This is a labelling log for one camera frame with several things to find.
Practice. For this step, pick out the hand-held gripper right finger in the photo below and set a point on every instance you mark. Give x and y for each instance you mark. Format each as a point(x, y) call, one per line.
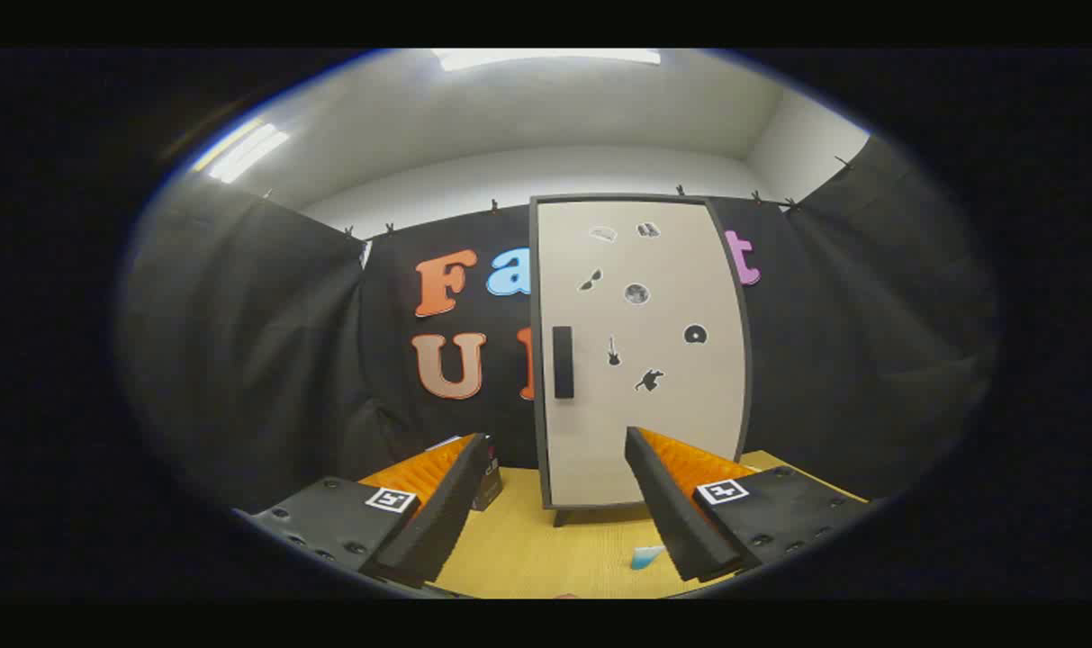
point(667, 513)

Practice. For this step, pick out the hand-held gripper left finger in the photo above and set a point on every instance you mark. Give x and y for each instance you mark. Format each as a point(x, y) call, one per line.
point(442, 513)

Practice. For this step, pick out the blue and white tube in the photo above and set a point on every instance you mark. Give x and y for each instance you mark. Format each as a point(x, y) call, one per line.
point(646, 557)

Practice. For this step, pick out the dark box with white top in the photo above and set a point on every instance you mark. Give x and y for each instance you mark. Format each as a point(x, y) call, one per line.
point(490, 490)

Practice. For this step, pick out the grey cabinet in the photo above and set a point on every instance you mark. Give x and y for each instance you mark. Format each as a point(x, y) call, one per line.
point(534, 360)

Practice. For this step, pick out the black backdrop cloth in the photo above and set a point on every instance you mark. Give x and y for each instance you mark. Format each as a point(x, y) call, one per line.
point(266, 360)

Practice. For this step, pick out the ceiling light strip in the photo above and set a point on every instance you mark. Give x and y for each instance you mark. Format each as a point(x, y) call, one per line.
point(244, 151)

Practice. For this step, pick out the wide ceiling light panel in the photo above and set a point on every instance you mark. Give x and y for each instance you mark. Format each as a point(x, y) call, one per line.
point(546, 58)

